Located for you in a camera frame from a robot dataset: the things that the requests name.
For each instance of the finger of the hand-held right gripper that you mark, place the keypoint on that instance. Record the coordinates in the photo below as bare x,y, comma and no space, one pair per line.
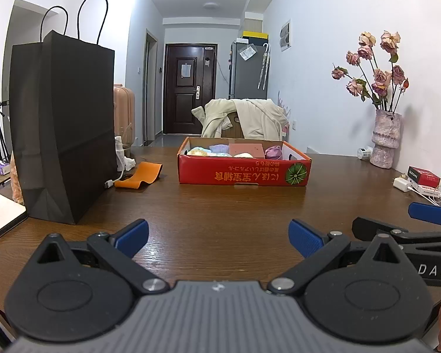
371,228
426,212

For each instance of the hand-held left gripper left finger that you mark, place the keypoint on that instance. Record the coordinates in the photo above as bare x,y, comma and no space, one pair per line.
132,237

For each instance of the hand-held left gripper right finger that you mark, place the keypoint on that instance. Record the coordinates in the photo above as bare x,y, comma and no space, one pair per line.
305,239

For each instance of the red cardboard box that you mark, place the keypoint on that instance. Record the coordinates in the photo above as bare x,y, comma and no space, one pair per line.
242,176

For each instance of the purple satin scrunchie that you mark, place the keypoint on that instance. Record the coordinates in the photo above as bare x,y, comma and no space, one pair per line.
272,152

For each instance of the yellow and white plush toy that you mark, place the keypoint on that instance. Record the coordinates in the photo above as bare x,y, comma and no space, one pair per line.
197,152

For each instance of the pink notebook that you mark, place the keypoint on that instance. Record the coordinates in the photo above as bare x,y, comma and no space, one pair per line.
246,149

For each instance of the red and black box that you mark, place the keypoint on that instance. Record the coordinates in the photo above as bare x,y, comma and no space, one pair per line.
424,177

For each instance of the small white bottle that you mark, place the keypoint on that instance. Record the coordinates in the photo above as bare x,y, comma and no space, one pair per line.
365,153

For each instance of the pink textured vase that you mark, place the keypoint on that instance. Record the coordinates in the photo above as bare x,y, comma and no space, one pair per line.
386,139

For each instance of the white spray bottle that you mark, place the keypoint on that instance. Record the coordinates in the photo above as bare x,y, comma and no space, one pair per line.
119,152

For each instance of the pink suitcase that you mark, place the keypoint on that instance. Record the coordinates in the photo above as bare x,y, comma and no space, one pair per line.
124,114

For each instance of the black paper shopping bag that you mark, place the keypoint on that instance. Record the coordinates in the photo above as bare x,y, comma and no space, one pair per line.
66,125

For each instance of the beige jacket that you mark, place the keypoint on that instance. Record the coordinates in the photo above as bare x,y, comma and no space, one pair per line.
257,117

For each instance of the white tablet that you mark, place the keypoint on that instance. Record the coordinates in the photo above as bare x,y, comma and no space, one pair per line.
2,217

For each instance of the brown chair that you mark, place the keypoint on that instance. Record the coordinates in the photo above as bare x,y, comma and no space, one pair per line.
231,127

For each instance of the dark brown entrance door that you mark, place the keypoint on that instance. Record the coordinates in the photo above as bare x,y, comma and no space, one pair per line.
189,110

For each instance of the dried pink roses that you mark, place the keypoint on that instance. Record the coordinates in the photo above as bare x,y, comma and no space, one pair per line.
380,79

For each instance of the grey interior door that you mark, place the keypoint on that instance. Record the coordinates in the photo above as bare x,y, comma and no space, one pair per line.
150,92

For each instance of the purple tissue packet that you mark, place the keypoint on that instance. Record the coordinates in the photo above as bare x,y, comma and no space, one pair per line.
2,168

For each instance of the grey refrigerator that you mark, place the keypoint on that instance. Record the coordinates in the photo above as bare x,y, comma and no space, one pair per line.
246,81

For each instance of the white paper notice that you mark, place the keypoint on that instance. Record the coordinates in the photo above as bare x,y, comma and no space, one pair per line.
186,70

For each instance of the white folded umbrella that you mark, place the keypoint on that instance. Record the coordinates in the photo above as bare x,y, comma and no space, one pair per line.
264,66

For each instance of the clear plastic bag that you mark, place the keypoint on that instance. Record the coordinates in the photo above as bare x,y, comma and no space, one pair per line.
247,52

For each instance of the yellow box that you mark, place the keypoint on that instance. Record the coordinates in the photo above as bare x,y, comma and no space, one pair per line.
255,36

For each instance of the round ceiling light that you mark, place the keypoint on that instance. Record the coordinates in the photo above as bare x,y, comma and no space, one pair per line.
211,6

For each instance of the white wall electrical panel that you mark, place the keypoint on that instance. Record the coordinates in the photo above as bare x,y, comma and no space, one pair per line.
285,36

